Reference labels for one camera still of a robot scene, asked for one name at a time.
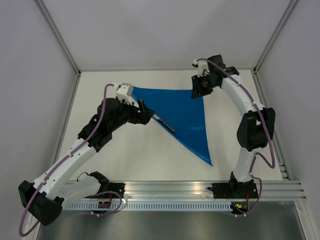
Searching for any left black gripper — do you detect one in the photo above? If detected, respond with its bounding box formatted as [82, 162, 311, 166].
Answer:
[109, 97, 155, 132]

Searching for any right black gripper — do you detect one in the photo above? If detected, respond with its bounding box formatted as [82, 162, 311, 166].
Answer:
[190, 73, 217, 100]

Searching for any black handled steak knife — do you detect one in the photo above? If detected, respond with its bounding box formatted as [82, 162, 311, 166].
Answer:
[152, 114, 176, 134]

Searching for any blue cloth napkin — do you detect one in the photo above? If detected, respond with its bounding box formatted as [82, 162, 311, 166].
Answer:
[132, 86, 213, 166]

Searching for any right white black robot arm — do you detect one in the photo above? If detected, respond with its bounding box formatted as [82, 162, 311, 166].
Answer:
[191, 55, 276, 199]

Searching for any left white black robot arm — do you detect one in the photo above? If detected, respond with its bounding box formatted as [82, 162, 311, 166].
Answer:
[18, 98, 155, 226]

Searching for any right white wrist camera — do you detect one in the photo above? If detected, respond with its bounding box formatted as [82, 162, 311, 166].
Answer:
[192, 59, 210, 77]

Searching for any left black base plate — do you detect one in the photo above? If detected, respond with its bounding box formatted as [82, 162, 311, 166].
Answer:
[99, 182, 126, 199]

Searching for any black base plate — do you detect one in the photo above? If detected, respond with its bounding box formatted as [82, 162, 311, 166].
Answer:
[99, 182, 126, 199]
[207, 182, 259, 200]

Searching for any white slotted cable duct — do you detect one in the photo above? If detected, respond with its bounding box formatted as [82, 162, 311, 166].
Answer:
[65, 200, 232, 212]

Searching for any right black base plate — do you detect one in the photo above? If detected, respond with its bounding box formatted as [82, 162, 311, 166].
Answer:
[207, 182, 259, 200]

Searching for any aluminium mounting rail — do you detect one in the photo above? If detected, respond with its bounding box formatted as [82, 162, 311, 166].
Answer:
[109, 180, 307, 201]

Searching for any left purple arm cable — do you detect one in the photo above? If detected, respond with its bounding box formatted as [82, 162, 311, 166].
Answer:
[19, 83, 118, 237]

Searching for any right aluminium frame post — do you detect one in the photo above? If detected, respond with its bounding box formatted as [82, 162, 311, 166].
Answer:
[252, 0, 300, 74]

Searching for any aluminium frame post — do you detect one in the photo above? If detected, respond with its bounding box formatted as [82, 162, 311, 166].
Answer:
[252, 0, 300, 74]
[34, 0, 81, 76]

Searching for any left aluminium frame post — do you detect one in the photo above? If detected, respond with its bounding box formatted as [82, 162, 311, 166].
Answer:
[34, 0, 81, 76]

